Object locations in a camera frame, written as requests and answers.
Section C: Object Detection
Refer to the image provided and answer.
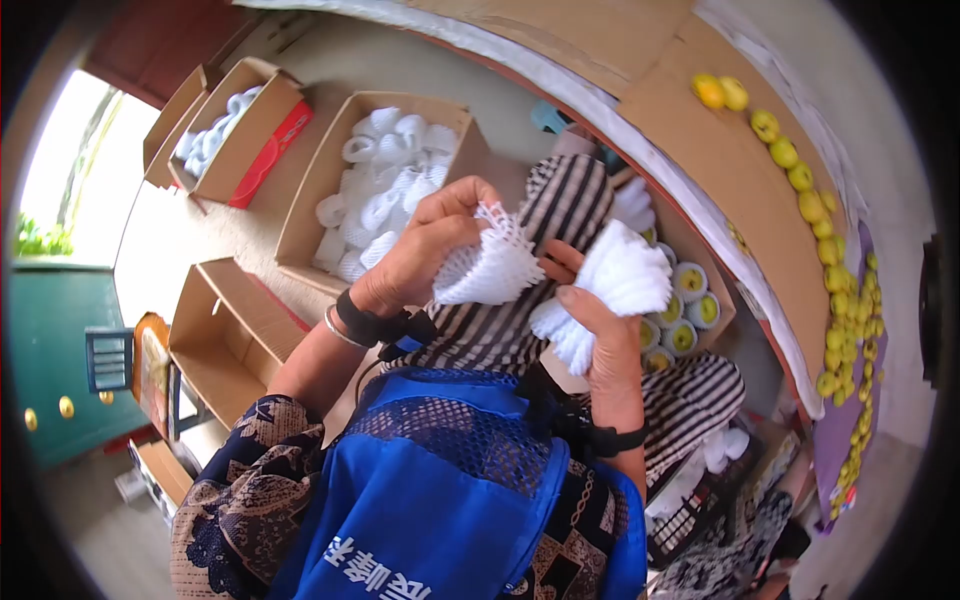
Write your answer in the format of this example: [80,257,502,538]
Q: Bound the person's right hand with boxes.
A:
[538,240,648,430]

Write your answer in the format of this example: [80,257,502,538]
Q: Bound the person's left hand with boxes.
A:
[349,176,504,318]

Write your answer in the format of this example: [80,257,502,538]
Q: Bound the person's left thumb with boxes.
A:
[420,216,490,245]

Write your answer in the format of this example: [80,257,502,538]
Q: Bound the person's right thumb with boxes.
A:
[555,283,605,325]

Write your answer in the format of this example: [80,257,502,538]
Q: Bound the person's left fingers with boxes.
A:
[408,176,504,228]

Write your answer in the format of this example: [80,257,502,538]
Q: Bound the person's right fingers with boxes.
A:
[538,240,588,285]

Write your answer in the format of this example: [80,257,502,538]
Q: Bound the stack of white foam sleeves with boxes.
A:
[528,219,675,378]

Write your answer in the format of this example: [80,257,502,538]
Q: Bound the single white foam net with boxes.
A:
[432,201,547,307]

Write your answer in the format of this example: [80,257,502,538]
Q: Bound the pile of white foam nets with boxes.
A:
[311,105,462,285]
[174,84,265,179]

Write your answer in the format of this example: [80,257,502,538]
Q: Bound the group of net-wrapped pears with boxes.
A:
[637,225,723,375]

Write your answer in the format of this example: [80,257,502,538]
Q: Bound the light blue plastic object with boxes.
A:
[531,101,573,138]

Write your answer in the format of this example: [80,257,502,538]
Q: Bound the black wrist band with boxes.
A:
[335,288,440,363]
[517,363,651,462]

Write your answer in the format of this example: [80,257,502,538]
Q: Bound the cardboard box of fruit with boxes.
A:
[540,176,740,395]

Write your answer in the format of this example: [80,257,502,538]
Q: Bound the wide cardboard box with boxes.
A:
[273,90,489,297]

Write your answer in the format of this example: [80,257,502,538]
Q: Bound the large cardboard sheet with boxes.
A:
[405,0,852,376]

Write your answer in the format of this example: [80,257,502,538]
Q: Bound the heap of white foam wraps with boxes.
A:
[645,426,753,520]

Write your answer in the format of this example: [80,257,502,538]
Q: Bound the cardboard box with red side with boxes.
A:
[166,56,316,211]

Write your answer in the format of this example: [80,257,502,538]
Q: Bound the black plastic crate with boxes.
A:
[646,435,768,573]

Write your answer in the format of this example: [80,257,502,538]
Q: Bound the empty cardboard box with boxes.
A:
[166,257,312,432]

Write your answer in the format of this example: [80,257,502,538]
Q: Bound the row of yellow-green pears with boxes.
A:
[690,71,888,522]

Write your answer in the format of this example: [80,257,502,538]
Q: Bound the person's body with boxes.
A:
[171,367,650,600]

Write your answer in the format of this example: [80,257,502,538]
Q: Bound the purple cloth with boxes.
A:
[811,217,890,535]

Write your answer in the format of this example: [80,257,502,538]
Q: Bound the small open cardboard box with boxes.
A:
[126,438,198,526]

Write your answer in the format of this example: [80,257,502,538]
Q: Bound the green door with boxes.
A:
[6,258,155,472]

